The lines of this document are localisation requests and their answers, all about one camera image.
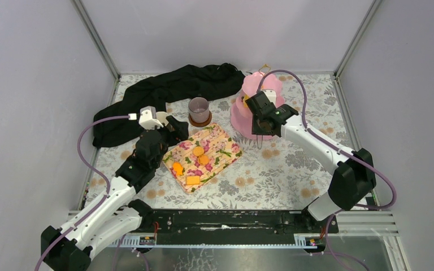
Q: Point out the yellow wafer biscuit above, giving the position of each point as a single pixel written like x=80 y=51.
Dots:
x=244 y=99

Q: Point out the floral serving tray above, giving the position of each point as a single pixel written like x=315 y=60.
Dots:
x=221 y=149

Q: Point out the round orange cookie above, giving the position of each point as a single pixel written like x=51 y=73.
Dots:
x=198 y=151

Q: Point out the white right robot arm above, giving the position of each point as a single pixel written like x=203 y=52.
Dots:
x=351 y=179

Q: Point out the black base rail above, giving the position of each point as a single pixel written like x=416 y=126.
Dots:
x=219 y=227

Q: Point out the small orange cookie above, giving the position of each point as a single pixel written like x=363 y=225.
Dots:
x=203 y=160

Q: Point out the orange square cracker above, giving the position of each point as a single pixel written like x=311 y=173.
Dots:
x=192 y=180

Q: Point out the black cloth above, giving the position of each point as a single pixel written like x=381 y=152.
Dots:
x=211 y=82

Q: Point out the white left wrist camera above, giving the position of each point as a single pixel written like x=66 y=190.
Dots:
x=146 y=118

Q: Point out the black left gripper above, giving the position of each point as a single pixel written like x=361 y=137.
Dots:
x=168 y=131

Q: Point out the purple mug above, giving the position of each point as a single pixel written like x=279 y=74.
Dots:
x=199 y=111

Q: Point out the pink three-tier cake stand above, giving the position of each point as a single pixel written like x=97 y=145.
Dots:
x=241 y=117

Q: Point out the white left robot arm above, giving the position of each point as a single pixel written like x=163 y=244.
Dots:
x=113 y=212

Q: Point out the orange fish-shaped cookie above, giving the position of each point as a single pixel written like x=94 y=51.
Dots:
x=178 y=168

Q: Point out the white paper cup black base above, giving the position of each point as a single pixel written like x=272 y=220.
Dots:
x=162 y=117

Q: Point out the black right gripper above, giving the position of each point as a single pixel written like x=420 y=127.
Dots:
x=256 y=130

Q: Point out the floral tablecloth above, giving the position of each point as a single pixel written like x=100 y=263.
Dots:
x=278 y=175

